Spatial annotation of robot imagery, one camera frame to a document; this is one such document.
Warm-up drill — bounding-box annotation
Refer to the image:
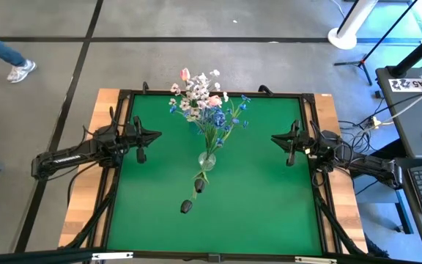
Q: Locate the light blue flower bunch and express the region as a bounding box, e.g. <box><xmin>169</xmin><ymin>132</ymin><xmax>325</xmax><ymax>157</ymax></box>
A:
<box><xmin>169</xmin><ymin>94</ymin><xmax>252</xmax><ymax>157</ymax></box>
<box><xmin>214</xmin><ymin>119</ymin><xmax>251</xmax><ymax>155</ymax></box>

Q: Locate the white cable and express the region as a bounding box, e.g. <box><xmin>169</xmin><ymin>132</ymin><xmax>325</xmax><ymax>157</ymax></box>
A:
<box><xmin>377</xmin><ymin>80</ymin><xmax>422</xmax><ymax>125</ymax></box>

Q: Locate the person's shoe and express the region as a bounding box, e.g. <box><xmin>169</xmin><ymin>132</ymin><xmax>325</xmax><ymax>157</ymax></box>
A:
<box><xmin>6</xmin><ymin>59</ymin><xmax>38</xmax><ymax>84</ymax></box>

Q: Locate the clear glass vase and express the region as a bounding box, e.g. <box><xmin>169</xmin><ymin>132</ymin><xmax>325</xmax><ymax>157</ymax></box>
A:
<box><xmin>198</xmin><ymin>151</ymin><xmax>218</xmax><ymax>172</ymax></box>

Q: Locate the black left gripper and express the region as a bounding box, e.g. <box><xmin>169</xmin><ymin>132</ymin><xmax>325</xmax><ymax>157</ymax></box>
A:
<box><xmin>121</xmin><ymin>115</ymin><xmax>163</xmax><ymax>165</ymax></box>

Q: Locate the silver bracket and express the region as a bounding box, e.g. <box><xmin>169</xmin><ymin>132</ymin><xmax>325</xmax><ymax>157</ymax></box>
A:
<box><xmin>294</xmin><ymin>256</ymin><xmax>338</xmax><ymax>264</ymax></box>
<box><xmin>92</xmin><ymin>251</ymin><xmax>134</xmax><ymax>261</ymax></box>

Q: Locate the thick black pole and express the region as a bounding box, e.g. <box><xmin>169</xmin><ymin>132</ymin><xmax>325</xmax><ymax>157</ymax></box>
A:
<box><xmin>386</xmin><ymin>32</ymin><xmax>422</xmax><ymax>78</ymax></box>

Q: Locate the white paper label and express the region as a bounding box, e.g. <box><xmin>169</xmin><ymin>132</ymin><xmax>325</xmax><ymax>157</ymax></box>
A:
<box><xmin>388</xmin><ymin>77</ymin><xmax>422</xmax><ymax>92</ymax></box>

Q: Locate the black tripod stand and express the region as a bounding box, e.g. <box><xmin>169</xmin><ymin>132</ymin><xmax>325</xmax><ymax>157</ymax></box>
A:
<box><xmin>333</xmin><ymin>0</ymin><xmax>419</xmax><ymax>87</ymax></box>

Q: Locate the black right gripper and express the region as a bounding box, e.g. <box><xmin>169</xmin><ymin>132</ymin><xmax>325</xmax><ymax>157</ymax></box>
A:
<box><xmin>270</xmin><ymin>120</ymin><xmax>319</xmax><ymax>167</ymax></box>

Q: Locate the green table mat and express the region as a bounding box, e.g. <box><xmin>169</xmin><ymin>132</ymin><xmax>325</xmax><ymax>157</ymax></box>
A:
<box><xmin>105</xmin><ymin>94</ymin><xmax>324</xmax><ymax>257</ymax></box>

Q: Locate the white pillar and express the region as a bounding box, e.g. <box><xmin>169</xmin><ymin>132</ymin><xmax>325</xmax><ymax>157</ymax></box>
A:
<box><xmin>327</xmin><ymin>0</ymin><xmax>380</xmax><ymax>51</ymax></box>

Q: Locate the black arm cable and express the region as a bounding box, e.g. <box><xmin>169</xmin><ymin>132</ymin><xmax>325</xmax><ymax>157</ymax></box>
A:
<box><xmin>66</xmin><ymin>161</ymin><xmax>100</xmax><ymax>208</ymax></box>

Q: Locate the pink tulip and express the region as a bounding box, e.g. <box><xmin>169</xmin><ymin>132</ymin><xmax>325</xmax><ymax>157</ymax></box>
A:
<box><xmin>198</xmin><ymin>94</ymin><xmax>223</xmax><ymax>128</ymax></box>
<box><xmin>179</xmin><ymin>67</ymin><xmax>201</xmax><ymax>125</ymax></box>

